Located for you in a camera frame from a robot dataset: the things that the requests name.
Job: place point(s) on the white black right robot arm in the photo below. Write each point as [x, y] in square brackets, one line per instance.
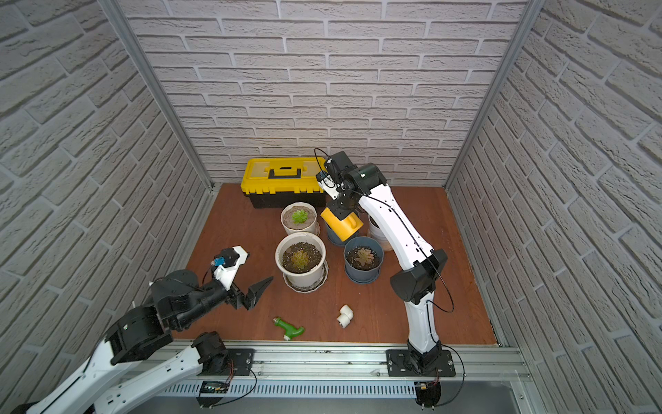
[420, 263]

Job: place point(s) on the blue pot back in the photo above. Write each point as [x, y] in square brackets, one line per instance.
[334, 239]

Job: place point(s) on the aluminium frame corner post left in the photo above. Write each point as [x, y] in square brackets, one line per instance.
[120, 24]

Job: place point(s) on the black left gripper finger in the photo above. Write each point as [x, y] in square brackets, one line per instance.
[255, 291]
[250, 300]

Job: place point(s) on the blue pot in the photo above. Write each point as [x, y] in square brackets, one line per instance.
[334, 239]
[364, 258]

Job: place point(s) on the white PVC elbow fitting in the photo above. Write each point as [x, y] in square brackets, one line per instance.
[345, 316]

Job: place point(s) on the yellow black plastic toolbox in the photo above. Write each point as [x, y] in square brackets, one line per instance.
[279, 182]

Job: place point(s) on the blue pot front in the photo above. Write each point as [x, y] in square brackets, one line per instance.
[364, 258]

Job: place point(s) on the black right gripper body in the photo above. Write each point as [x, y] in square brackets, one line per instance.
[340, 208]

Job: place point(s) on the green spray nozzle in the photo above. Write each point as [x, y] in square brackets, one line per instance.
[290, 331]

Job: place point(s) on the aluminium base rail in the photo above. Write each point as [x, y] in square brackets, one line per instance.
[350, 370]

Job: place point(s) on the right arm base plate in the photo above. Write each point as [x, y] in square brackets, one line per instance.
[409, 363]

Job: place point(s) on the large white round pot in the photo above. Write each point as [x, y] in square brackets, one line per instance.
[302, 259]

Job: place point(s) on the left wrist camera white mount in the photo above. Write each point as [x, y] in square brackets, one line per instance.
[225, 266]

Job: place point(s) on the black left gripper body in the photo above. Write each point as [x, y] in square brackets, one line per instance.
[237, 296]

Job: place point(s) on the yellow plastic watering can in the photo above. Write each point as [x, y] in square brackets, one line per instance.
[343, 228]

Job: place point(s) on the aluminium frame corner post right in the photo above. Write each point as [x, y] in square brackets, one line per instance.
[529, 16]

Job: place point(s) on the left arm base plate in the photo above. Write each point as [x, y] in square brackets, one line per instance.
[233, 361]

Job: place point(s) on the small white faceted pot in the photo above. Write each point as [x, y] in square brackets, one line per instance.
[300, 217]

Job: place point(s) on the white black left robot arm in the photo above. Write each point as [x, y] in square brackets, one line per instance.
[177, 302]

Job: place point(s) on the aluminium frame corner post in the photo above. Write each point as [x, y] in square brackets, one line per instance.
[120, 24]
[529, 16]

